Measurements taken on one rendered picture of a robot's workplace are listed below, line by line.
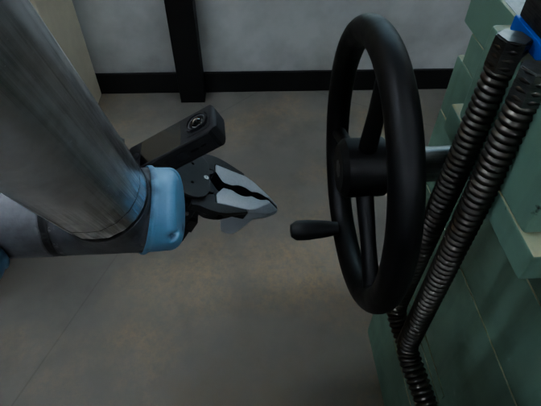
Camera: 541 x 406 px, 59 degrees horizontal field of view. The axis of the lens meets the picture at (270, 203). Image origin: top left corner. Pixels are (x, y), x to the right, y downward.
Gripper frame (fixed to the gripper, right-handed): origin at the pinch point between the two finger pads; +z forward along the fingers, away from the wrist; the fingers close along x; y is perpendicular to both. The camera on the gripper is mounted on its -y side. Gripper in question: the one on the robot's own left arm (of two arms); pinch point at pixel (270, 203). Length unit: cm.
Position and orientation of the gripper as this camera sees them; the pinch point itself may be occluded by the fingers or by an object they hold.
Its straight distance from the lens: 58.9
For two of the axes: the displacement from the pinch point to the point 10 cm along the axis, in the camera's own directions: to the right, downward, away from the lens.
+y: -4.9, 6.2, 6.1
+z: 8.6, 2.7, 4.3
